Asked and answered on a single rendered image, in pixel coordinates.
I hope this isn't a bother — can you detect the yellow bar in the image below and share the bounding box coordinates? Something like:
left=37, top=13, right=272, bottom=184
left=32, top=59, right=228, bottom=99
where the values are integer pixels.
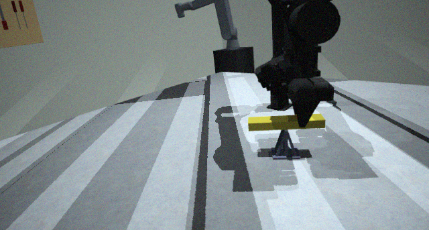
left=248, top=114, right=325, bottom=131

